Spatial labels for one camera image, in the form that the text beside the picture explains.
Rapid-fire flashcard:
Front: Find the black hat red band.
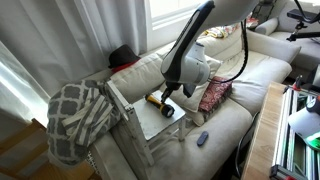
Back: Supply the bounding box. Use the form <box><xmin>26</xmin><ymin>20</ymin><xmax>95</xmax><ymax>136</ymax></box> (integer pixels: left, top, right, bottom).
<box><xmin>109</xmin><ymin>44</ymin><xmax>140</xmax><ymax>73</ymax></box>

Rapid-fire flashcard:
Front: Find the black camera stand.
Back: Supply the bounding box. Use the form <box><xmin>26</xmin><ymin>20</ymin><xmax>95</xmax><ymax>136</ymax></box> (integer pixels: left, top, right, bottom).
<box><xmin>287</xmin><ymin>0</ymin><xmax>320</xmax><ymax>42</ymax></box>

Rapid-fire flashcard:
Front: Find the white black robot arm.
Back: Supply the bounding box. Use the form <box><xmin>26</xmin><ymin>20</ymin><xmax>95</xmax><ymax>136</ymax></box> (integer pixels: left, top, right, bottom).
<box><xmin>161</xmin><ymin>0</ymin><xmax>259</xmax><ymax>103</ymax></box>

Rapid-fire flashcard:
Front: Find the grey white patterned blanket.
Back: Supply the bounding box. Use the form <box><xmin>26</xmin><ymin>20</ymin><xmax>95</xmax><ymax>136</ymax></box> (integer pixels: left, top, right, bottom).
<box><xmin>46</xmin><ymin>80</ymin><xmax>120</xmax><ymax>168</ymax></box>

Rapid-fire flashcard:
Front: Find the aluminium rail frame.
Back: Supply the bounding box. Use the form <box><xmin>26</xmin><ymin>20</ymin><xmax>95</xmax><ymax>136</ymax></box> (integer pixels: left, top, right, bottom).
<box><xmin>269</xmin><ymin>76</ymin><xmax>320</xmax><ymax>180</ymax></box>

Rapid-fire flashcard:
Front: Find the small black remote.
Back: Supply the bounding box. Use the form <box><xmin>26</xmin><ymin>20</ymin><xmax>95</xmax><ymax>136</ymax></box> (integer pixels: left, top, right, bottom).
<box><xmin>197</xmin><ymin>131</ymin><xmax>209</xmax><ymax>147</ymax></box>

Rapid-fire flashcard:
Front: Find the white window frame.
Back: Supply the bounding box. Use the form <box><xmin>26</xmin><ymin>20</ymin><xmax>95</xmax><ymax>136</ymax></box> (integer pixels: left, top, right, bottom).
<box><xmin>144</xmin><ymin>0</ymin><xmax>205</xmax><ymax>50</ymax></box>

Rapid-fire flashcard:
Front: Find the brown wooden furniture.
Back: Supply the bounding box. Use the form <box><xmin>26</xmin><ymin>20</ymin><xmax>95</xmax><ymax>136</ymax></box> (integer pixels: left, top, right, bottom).
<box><xmin>0</xmin><ymin>119</ymin><xmax>101</xmax><ymax>180</ymax></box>

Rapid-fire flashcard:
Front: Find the grey curtain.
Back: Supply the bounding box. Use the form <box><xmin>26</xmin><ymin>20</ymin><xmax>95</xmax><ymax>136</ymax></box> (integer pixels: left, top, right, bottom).
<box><xmin>0</xmin><ymin>0</ymin><xmax>146</xmax><ymax>123</ymax></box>

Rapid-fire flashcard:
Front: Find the beige fabric sofa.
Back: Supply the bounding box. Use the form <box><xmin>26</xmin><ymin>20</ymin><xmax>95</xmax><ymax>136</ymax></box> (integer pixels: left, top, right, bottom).
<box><xmin>92</xmin><ymin>31</ymin><xmax>300</xmax><ymax>180</ymax></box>

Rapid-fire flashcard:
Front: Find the yellow black flashlight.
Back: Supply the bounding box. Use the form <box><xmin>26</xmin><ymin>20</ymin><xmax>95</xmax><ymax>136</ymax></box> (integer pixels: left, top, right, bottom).
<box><xmin>145</xmin><ymin>94</ymin><xmax>175</xmax><ymax>118</ymax></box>

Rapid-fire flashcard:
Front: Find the small white wooden chair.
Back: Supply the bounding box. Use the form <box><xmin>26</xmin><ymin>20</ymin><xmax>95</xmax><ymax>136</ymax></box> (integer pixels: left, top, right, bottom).
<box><xmin>107</xmin><ymin>81</ymin><xmax>186</xmax><ymax>165</ymax></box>

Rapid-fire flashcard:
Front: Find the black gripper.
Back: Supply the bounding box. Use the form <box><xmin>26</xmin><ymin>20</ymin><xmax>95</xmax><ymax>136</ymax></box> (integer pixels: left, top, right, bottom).
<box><xmin>161</xmin><ymin>82</ymin><xmax>181</xmax><ymax>103</ymax></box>

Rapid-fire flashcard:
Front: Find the red patterned cushion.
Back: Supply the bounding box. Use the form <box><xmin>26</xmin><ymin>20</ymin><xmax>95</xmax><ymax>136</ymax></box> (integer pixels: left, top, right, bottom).
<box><xmin>198</xmin><ymin>76</ymin><xmax>232</xmax><ymax>113</ymax></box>

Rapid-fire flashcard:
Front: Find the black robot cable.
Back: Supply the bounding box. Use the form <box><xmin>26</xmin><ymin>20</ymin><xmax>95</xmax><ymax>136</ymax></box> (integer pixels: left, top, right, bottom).
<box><xmin>208</xmin><ymin>18</ymin><xmax>250</xmax><ymax>85</ymax></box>

